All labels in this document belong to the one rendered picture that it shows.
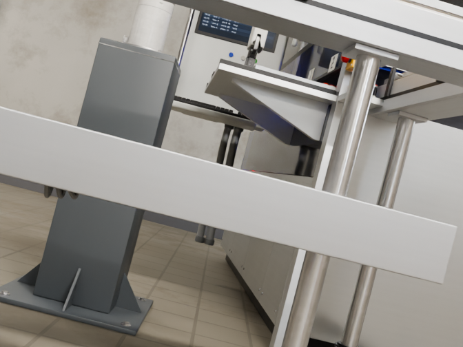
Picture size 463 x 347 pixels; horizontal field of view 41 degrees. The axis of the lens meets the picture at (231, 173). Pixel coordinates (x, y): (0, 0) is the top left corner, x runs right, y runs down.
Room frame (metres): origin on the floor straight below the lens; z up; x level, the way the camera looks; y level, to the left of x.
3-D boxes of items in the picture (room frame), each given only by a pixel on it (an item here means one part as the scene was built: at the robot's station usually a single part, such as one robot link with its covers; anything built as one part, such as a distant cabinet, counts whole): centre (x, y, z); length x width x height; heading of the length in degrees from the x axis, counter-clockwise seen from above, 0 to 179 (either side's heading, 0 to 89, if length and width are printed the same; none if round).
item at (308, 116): (2.09, -0.09, 0.79); 0.34 x 0.03 x 0.13; 96
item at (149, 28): (2.06, 0.39, 0.95); 0.19 x 0.19 x 0.18
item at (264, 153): (3.04, -0.16, 0.73); 1.98 x 0.01 x 0.25; 6
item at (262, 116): (2.59, -0.04, 0.79); 0.34 x 0.03 x 0.13; 96
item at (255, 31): (2.09, 0.03, 1.03); 0.10 x 0.07 x 0.11; 6
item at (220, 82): (2.34, -0.07, 0.87); 0.70 x 0.48 x 0.02; 6
